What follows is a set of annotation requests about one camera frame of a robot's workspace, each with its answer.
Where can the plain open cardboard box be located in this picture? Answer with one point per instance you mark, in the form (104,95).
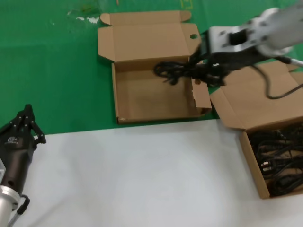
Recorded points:
(236,106)

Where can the green table cloth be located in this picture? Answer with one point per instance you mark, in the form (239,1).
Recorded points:
(47,59)

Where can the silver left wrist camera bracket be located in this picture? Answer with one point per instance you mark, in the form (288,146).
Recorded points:
(2,171)

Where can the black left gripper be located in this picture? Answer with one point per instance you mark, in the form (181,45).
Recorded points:
(16,156)

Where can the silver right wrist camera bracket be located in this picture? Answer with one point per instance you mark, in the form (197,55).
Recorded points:
(220,40)

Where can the cardboard box with round hole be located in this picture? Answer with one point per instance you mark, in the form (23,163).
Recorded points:
(146,37)

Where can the torn clear plastic scrap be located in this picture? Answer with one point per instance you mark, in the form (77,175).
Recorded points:
(87,14)

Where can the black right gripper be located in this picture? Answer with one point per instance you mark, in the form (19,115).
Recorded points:
(234,61)

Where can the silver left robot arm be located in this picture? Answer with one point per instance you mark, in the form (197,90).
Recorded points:
(7,205)

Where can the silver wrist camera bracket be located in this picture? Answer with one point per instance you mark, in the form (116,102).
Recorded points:
(220,40)
(2,171)

